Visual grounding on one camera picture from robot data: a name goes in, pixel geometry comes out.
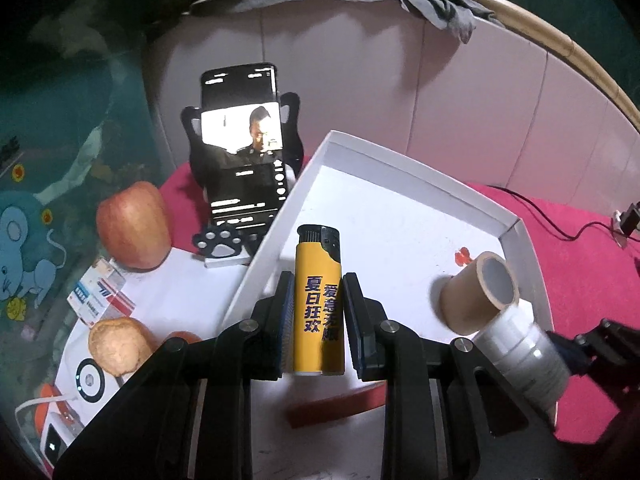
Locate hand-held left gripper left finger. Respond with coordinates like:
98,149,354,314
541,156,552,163
52,270,296,480

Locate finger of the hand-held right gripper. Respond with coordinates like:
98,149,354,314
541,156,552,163
547,320,640,386

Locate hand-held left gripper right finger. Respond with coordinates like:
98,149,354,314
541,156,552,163
344,273,581,480

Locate white pill bottle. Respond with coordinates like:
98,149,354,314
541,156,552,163
472,297,571,428

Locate red lighter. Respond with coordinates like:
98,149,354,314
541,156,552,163
285,387,388,429

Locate brown tape roll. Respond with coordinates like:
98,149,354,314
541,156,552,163
439,252,521,336

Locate white shallow tray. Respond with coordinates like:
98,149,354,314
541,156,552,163
220,130,557,480

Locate white paper sheet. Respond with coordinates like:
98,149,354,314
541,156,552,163
65,247,251,411

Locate brownish round fruit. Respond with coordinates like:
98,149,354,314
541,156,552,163
88,316,155,377

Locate red apple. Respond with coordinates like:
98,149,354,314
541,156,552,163
95,181,173,272

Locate white blue medicine box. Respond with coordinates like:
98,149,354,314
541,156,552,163
66,257,137,328

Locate white round charger pad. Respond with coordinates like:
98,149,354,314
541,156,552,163
52,325,126,421

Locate orange white power bank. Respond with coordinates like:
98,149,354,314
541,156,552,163
15,382,86,476

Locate cartoon mouse printed cloth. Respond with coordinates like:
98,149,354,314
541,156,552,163
0,10,166,411

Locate long black cable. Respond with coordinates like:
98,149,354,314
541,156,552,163
492,187,616,242

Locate bamboo rail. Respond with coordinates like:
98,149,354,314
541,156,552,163
220,0,640,133

